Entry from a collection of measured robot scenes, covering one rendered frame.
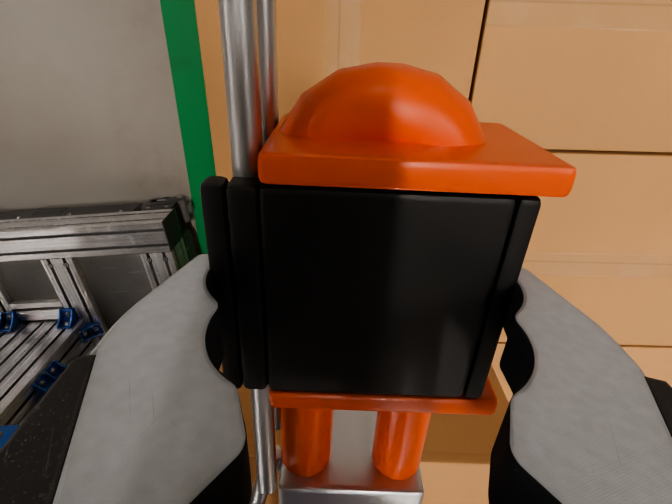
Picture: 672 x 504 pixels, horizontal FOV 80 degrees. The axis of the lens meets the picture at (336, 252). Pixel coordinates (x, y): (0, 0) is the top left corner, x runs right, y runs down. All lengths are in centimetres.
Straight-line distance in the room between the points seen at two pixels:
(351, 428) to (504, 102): 57
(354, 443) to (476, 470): 28
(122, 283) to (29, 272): 26
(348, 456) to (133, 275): 114
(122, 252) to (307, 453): 110
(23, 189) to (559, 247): 149
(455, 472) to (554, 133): 51
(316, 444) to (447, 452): 29
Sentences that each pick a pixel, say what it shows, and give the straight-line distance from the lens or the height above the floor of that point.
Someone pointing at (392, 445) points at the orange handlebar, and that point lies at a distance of 18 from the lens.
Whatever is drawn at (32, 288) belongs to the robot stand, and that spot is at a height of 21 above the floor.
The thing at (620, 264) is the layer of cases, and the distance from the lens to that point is 91.
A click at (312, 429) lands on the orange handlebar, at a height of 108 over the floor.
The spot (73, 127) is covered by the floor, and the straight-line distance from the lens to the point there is 143.
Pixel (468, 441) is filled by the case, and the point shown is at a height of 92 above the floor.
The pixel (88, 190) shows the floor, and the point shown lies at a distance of 149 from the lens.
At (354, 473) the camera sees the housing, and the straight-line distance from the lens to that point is 20.
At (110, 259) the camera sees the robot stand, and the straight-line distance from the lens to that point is 130.
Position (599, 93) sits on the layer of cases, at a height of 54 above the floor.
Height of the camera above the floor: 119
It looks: 61 degrees down
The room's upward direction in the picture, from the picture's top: 179 degrees counter-clockwise
